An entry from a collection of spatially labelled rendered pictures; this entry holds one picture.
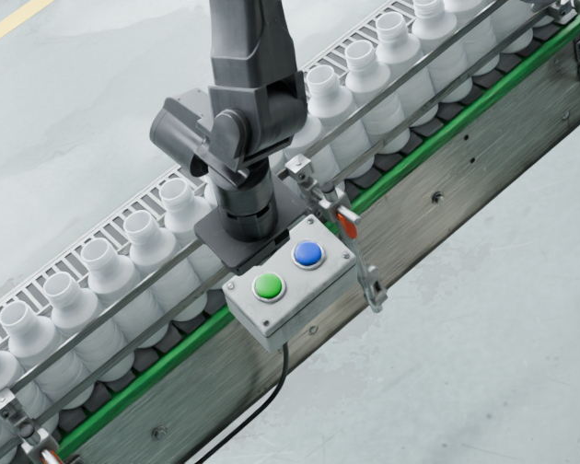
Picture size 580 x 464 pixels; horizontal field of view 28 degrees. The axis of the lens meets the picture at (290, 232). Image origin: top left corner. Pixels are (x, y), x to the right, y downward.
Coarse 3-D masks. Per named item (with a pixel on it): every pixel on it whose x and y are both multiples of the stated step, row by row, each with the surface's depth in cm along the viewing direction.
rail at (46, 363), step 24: (504, 0) 153; (408, 24) 155; (528, 24) 158; (504, 48) 158; (408, 72) 148; (384, 96) 148; (408, 120) 153; (384, 144) 152; (192, 240) 140; (168, 264) 139; (144, 288) 138; (48, 312) 140; (168, 312) 143; (144, 336) 142; (48, 360) 134; (120, 360) 141; (24, 384) 134; (0, 456) 137
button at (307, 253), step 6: (300, 246) 132; (306, 246) 132; (312, 246) 132; (318, 246) 132; (300, 252) 132; (306, 252) 132; (312, 252) 132; (318, 252) 132; (300, 258) 132; (306, 258) 132; (312, 258) 131; (318, 258) 132; (306, 264) 132; (312, 264) 132
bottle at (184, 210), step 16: (160, 192) 139; (176, 192) 142; (192, 192) 140; (176, 208) 139; (192, 208) 140; (208, 208) 142; (176, 224) 141; (192, 224) 140; (192, 256) 144; (208, 256) 144; (208, 272) 146
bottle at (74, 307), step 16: (64, 272) 135; (48, 288) 135; (64, 288) 137; (80, 288) 136; (64, 304) 134; (80, 304) 135; (96, 304) 137; (64, 320) 136; (80, 320) 135; (112, 320) 140; (64, 336) 138; (96, 336) 138; (112, 336) 140; (80, 352) 139; (96, 352) 139; (112, 352) 140; (96, 368) 141; (112, 368) 142; (128, 368) 143
